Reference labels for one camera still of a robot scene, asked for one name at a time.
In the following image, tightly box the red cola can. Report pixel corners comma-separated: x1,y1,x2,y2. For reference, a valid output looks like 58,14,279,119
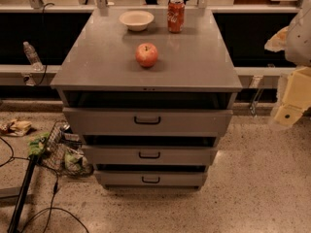
167,0,185,33

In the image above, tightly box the white bowl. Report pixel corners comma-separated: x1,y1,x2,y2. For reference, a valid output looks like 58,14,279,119
120,11,155,32

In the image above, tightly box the red apple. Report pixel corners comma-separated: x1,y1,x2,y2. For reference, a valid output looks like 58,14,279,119
135,43,158,68

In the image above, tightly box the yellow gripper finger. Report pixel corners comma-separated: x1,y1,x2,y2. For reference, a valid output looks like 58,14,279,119
268,66,311,129
264,26,288,52

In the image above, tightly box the bottom grey drawer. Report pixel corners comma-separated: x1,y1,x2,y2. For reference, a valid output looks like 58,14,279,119
94,171,207,187

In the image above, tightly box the black floor cable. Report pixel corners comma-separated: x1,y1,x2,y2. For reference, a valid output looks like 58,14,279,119
0,135,90,233

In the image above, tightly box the grey drawer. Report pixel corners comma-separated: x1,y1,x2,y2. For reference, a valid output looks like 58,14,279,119
83,146,216,166
94,171,207,187
63,108,232,137

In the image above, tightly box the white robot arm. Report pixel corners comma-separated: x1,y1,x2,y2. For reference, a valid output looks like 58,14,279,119
264,0,311,130

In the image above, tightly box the wire mesh basket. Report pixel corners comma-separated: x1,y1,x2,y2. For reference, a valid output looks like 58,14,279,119
41,121,93,177

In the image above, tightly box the green cloth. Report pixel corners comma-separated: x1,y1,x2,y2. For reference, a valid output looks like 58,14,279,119
27,133,50,156

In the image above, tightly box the middle grey drawer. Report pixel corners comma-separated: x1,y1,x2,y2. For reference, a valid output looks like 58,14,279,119
83,146,216,166

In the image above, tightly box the metal clamp bracket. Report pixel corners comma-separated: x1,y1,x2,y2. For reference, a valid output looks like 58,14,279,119
249,76,263,117

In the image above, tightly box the crumpled snack wrapper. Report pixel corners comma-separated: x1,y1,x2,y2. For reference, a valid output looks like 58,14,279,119
0,119,31,137

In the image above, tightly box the clear plastic water bottle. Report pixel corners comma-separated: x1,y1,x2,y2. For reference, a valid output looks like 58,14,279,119
23,42,44,72

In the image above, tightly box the black metal pole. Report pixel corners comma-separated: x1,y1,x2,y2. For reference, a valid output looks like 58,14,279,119
7,155,38,233

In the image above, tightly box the top grey drawer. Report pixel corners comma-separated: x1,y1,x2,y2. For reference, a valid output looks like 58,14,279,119
63,108,232,137

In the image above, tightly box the grey drawer cabinet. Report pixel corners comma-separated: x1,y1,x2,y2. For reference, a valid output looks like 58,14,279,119
52,8,242,188

